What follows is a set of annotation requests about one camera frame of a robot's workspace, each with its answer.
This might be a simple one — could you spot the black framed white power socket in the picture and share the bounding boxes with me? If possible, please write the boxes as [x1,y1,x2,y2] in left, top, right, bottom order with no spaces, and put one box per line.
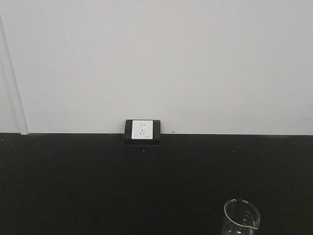
[124,119,161,145]

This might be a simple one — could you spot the clear glass beaker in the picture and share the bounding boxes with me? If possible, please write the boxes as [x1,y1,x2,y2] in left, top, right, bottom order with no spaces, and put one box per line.
[221,199,261,235]

